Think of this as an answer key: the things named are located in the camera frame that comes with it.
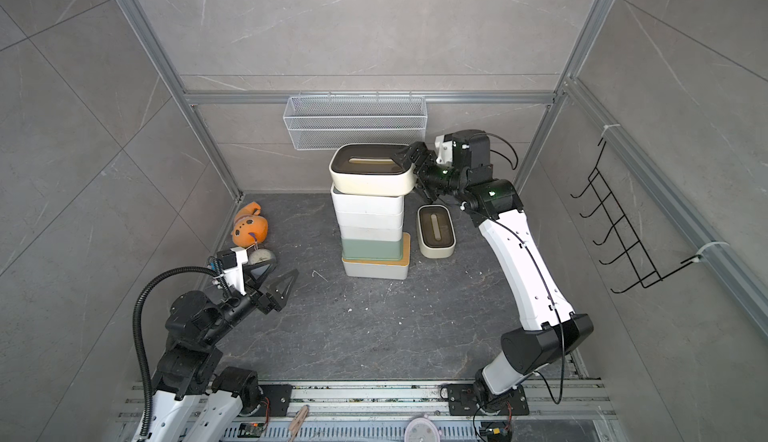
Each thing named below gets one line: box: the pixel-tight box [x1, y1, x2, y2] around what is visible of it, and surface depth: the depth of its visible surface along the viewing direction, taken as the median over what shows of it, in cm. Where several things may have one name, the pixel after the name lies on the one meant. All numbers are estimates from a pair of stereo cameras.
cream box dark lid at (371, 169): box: [329, 143, 417, 196], surface depth 67 cm
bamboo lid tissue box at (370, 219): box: [336, 210, 404, 228], surface depth 79 cm
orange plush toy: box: [231, 202, 268, 248], surface depth 101 cm
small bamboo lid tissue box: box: [338, 224, 404, 242], surface depth 82 cm
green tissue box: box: [341, 237, 403, 261], surface depth 90 cm
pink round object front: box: [404, 417, 441, 442], surface depth 69 cm
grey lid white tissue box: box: [331, 184, 405, 225], surface depth 73 cm
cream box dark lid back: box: [417, 204, 457, 259], surface depth 103 cm
